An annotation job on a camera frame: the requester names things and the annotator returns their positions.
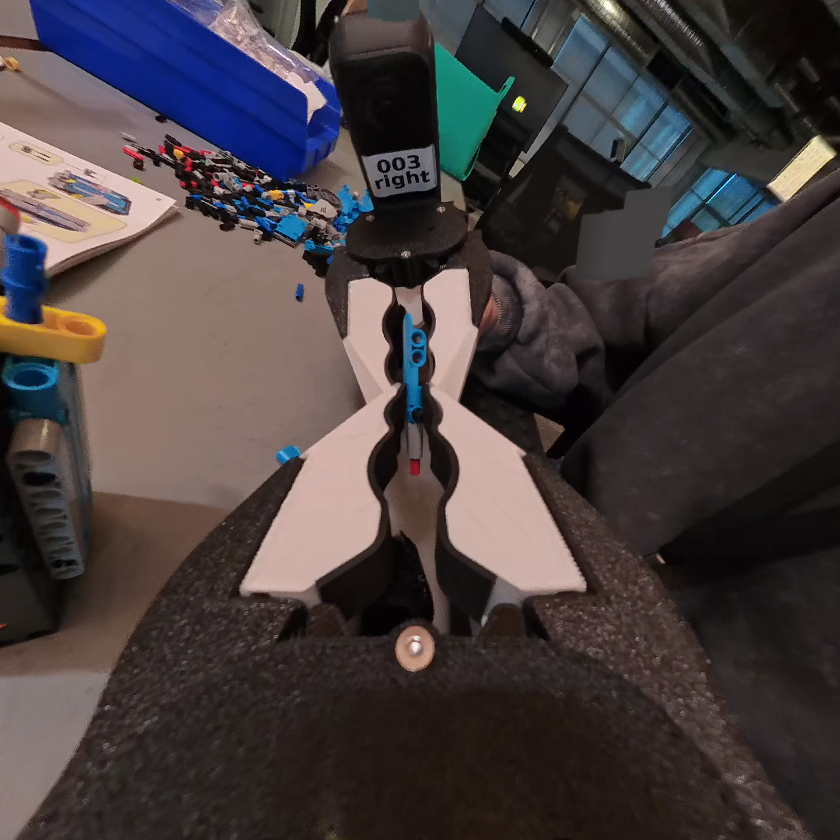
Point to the metal ventilation duct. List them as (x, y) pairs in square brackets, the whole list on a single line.
[(735, 53)]

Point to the person's right hand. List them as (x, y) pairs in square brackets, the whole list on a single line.
[(488, 319)]

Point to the blue curved brick panel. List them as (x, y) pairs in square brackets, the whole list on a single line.
[(288, 454)]

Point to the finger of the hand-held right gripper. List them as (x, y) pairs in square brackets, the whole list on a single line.
[(370, 335), (457, 328)]

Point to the large blue brick panel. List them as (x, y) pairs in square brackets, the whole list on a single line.
[(414, 355)]

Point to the instruction booklet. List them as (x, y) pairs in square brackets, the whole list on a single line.
[(79, 197)]

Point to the person's right forearm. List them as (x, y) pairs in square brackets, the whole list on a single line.
[(565, 341)]

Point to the black computer monitor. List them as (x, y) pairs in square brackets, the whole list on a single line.
[(519, 66)]

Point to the clear plastic bag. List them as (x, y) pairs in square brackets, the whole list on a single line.
[(263, 33)]

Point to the grey desk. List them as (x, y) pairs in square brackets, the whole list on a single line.
[(197, 381)]

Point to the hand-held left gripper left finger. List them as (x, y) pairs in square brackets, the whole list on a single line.
[(322, 525)]

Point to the grey axle with red end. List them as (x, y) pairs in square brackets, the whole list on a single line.
[(414, 446)]

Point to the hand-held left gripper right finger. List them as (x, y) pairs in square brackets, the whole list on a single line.
[(519, 525)]

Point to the black blue brick model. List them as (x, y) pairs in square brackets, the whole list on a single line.
[(40, 460)]

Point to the pile of small bricks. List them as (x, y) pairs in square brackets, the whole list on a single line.
[(250, 197)]

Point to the teal plastic panel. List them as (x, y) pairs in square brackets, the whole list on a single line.
[(466, 112)]

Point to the blue plastic bin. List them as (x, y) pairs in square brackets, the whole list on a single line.
[(171, 66)]

